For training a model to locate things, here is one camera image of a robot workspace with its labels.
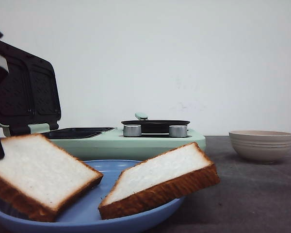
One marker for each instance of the left silver control knob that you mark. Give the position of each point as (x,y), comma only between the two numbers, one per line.
(133,130)

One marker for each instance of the blue plate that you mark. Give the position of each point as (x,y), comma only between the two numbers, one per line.
(83,216)

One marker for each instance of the beige ribbed bowl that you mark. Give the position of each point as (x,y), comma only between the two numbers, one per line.
(260,146)

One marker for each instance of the bread slice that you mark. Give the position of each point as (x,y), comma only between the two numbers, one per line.
(40,179)
(159,180)

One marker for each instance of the mint green breakfast maker base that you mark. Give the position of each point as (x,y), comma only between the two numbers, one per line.
(109,143)

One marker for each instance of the right silver control knob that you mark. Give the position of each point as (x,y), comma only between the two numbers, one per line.
(178,131)

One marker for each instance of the silver control knob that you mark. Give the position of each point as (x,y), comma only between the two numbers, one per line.
(178,131)
(133,130)

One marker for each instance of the black frying pan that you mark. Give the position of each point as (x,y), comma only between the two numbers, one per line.
(153,125)

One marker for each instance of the breakfast maker hinged lid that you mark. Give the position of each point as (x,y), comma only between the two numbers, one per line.
(29,100)

